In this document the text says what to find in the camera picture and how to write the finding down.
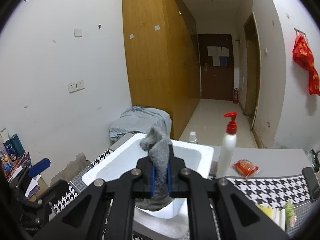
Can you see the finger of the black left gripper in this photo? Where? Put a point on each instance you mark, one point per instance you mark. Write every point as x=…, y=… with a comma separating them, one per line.
x=53, y=193

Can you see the white red-pump lotion bottle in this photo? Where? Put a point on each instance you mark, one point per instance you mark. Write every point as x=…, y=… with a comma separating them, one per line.
x=227, y=147

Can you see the yellow sponge cloth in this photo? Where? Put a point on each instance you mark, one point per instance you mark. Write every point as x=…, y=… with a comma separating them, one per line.
x=270, y=212

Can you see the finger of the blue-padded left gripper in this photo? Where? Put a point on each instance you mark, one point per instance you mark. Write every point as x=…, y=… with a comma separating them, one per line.
x=39, y=167

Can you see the black smartphone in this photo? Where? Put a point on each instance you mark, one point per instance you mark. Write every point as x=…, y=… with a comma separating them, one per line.
x=312, y=183

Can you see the red snack packet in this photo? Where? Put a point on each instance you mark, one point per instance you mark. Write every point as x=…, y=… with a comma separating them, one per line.
x=245, y=168

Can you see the grey fuzzy sock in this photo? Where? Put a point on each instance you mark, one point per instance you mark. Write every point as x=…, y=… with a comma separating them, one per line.
x=157, y=143

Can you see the light wooden side door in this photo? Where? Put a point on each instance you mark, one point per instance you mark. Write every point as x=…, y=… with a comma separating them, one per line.
x=253, y=66

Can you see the white face mask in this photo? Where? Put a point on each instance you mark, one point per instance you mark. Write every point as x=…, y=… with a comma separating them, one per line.
x=279, y=217

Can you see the bin with black lid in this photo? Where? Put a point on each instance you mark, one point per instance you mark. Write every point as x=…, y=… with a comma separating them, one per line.
x=314, y=161

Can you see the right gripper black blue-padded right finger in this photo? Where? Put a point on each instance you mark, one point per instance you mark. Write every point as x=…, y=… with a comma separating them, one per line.
x=216, y=208

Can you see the white wall socket pair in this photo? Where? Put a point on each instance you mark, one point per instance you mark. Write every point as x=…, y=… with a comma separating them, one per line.
x=76, y=86

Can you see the wooden wardrobe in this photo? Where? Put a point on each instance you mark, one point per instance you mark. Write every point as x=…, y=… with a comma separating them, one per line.
x=162, y=58

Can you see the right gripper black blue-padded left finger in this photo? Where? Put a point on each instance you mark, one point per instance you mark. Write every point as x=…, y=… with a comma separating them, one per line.
x=105, y=209

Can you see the teal cup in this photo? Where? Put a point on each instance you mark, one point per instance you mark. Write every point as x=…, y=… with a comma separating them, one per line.
x=17, y=145

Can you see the grey-blue crumpled cloth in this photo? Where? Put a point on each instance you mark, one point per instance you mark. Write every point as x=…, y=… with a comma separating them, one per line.
x=140, y=119

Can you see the red hanging banner cloth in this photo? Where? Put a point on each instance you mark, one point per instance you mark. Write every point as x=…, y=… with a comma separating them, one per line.
x=303, y=56

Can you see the white foam box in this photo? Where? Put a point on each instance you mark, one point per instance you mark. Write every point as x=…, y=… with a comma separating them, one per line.
x=171, y=222

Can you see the red fire extinguisher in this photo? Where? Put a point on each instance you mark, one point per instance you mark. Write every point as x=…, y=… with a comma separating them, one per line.
x=236, y=96

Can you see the blue spray bottle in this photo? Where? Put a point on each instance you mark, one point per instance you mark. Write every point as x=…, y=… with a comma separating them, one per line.
x=193, y=137

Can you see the green tissue packet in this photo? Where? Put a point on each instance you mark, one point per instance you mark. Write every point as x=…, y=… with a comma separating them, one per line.
x=290, y=215

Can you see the dark brown entrance door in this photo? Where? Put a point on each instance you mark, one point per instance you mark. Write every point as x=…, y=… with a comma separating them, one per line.
x=217, y=66

